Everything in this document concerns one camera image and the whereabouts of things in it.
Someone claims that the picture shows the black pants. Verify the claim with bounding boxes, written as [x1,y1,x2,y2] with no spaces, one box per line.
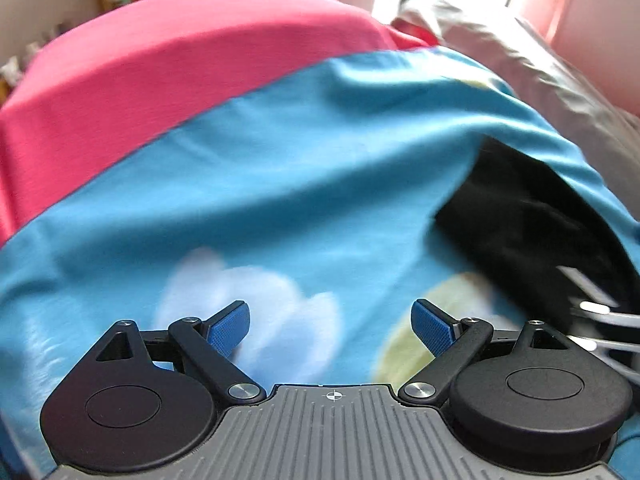
[434,137,637,346]

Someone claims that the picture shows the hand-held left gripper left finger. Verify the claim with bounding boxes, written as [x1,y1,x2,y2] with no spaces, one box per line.
[94,301,267,405]

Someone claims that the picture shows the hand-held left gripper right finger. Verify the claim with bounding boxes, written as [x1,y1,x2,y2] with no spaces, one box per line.
[398,299,577,406]

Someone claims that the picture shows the pink bed sheet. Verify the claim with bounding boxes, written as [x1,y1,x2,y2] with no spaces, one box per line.
[0,0,443,253]

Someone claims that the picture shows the grey cloth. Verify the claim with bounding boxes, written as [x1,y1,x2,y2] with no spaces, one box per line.
[390,0,640,211]

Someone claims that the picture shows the blue printed blanket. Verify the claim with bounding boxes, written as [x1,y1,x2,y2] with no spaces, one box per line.
[0,49,640,480]

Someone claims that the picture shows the cluttered shelf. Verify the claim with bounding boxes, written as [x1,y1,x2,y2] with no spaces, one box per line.
[0,0,151,96]

